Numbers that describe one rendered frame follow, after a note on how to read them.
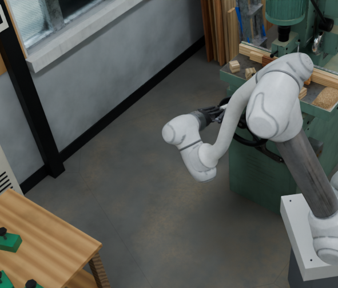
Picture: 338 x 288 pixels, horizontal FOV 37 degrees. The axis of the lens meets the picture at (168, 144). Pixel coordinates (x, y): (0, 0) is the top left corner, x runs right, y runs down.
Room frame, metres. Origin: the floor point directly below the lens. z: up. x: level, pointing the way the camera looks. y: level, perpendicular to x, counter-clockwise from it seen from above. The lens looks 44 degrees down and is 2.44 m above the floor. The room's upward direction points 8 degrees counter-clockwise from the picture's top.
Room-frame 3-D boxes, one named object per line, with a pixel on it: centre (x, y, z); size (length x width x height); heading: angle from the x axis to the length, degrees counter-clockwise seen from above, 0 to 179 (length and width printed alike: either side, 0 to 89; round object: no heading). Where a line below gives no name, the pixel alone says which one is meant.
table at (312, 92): (1.91, -0.56, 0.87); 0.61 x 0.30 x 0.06; 45
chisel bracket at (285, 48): (2.02, -0.62, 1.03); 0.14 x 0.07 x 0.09; 135
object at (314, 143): (1.73, -0.69, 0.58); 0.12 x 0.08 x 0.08; 135
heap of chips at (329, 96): (1.74, -0.75, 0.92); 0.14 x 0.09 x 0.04; 135
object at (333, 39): (2.03, -0.85, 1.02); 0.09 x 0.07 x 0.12; 45
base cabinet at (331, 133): (2.10, -0.69, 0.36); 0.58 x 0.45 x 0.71; 135
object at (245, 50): (2.00, -0.65, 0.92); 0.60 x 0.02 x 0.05; 45
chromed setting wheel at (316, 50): (2.01, -0.79, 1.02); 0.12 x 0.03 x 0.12; 135
